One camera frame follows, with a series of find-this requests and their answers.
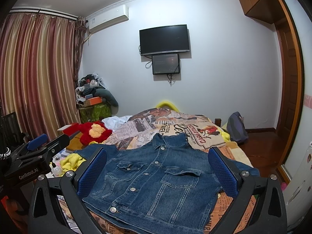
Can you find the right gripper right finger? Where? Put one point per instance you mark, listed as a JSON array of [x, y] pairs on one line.
[[269, 213]]

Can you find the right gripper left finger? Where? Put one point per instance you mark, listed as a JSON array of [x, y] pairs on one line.
[[45, 213]]

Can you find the blue denim jacket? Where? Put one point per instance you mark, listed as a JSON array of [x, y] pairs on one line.
[[164, 186]]

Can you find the small clear bottle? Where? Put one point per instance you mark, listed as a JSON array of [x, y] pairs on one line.
[[56, 170]]

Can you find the yellow blanket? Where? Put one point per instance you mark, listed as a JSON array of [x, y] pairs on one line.
[[71, 162]]

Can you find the brown cardboard box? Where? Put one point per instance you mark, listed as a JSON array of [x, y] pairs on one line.
[[75, 143]]

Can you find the red plush toy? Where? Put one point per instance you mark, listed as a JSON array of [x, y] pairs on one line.
[[91, 132]]

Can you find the green patterned storage box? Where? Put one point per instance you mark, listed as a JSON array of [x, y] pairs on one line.
[[94, 113]]

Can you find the orange shoe box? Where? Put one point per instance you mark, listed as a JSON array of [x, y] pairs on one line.
[[92, 101]]

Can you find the white cloth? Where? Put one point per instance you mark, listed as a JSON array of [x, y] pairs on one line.
[[115, 122]]

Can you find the pile of clutter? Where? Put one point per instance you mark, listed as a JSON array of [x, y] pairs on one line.
[[87, 85]]

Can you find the dark grey pillow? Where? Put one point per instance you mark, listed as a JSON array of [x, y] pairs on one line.
[[106, 94]]

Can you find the dark blue backpack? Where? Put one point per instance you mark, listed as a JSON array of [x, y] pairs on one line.
[[236, 129]]

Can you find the striped red gold curtain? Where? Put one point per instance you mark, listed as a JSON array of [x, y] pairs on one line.
[[40, 60]]

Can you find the newspaper print bedspread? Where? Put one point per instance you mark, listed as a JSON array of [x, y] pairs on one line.
[[201, 133]]

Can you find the yellow headboard cushion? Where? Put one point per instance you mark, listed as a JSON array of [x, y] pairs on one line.
[[168, 104]]

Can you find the white air conditioner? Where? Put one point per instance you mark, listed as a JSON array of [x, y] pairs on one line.
[[109, 18]]

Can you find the small black wall monitor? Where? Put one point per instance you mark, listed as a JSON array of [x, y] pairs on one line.
[[166, 64]]

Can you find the large black wall television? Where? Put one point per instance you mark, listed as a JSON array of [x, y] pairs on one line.
[[165, 39]]

